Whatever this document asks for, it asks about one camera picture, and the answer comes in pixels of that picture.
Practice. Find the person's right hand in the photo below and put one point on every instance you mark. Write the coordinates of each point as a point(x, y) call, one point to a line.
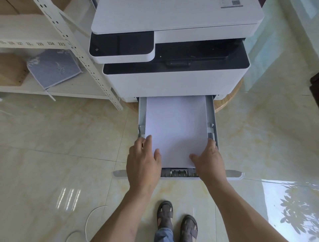
point(210, 167)

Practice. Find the person's left hand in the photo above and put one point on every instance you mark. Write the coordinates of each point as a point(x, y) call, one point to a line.
point(140, 167)

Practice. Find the person's right thumb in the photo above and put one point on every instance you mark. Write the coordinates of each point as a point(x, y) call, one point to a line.
point(194, 158)

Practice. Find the person's left thumb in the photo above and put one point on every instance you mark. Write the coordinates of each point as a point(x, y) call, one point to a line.
point(157, 156)

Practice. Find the stack of white paper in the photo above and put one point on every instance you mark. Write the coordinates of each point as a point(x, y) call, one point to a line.
point(177, 129)

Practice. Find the person's left forearm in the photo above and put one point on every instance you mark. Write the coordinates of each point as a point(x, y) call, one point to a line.
point(124, 217)

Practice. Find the person's right forearm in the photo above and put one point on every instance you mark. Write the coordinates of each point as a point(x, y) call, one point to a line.
point(246, 214)

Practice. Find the white printer paper tray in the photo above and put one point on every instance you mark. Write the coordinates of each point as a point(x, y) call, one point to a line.
point(211, 117)

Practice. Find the person's left brown sandal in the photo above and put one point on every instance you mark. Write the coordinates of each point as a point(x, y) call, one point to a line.
point(165, 214)

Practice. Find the person's brown sandal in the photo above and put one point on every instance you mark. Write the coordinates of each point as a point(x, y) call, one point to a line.
point(188, 228)
point(165, 214)

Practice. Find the person's right brown sandal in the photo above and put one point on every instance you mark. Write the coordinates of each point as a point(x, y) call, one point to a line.
point(188, 228)

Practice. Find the person's blue jeans leg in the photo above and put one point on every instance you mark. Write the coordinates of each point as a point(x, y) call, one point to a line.
point(163, 234)

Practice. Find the white and black printer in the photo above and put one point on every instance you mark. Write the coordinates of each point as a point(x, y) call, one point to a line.
point(174, 49)

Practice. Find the white metal shelf rack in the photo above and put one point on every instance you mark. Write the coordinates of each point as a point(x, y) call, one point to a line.
point(82, 57)

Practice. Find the dark wooden furniture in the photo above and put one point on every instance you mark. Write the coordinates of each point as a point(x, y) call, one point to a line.
point(315, 89)

